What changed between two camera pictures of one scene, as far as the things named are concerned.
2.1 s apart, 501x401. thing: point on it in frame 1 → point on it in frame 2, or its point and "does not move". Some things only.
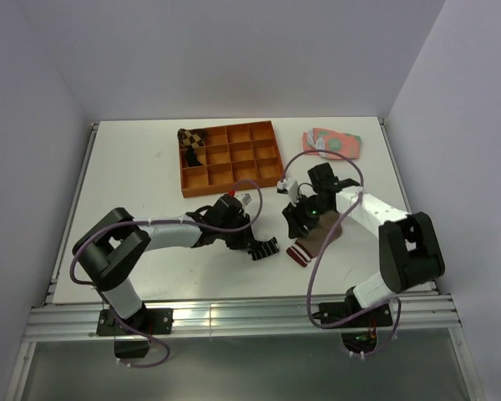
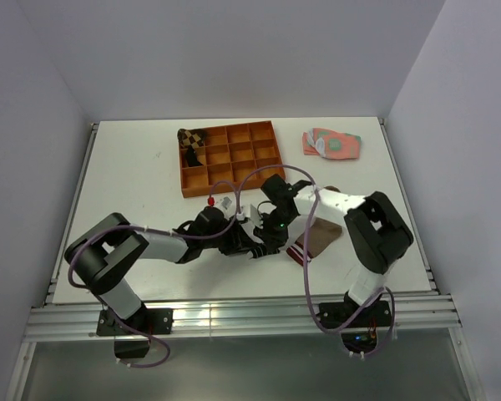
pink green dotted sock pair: x=323 y=139 does not move
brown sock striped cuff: x=309 y=245 does not move
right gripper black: x=296 y=220 → x=271 y=239
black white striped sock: x=265 y=250 does not move
